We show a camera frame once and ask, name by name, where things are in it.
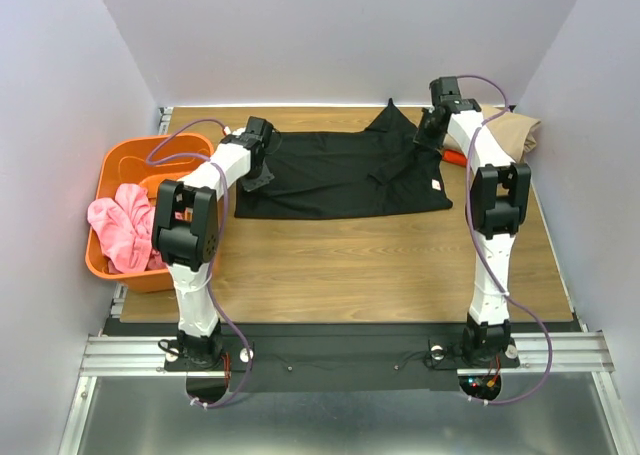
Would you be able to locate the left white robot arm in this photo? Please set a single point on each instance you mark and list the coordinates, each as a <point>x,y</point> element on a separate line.
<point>187,229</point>

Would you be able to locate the black t shirt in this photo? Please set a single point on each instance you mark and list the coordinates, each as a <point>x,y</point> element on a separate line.
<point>378,171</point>

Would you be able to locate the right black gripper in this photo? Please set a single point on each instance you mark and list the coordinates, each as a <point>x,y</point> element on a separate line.
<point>427,132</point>

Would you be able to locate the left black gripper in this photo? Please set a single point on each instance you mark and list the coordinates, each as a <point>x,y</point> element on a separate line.
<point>251,184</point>

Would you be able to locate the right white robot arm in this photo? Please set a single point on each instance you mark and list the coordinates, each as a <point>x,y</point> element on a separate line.
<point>496,204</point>

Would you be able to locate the pink t shirt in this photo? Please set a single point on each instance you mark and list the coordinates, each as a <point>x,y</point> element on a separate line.
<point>123,225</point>

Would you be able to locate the orange plastic basket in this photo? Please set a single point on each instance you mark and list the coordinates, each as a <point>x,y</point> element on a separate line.
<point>126,163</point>

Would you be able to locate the folded orange t shirt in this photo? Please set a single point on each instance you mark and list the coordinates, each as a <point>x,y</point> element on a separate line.
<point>454,157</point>

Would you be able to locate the folded tan t shirt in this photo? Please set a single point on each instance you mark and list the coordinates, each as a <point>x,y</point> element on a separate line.
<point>515,133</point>

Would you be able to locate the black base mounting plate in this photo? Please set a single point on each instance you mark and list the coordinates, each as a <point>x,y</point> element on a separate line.
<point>310,358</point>

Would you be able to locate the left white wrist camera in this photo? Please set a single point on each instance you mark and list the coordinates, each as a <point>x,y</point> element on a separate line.
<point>227,131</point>

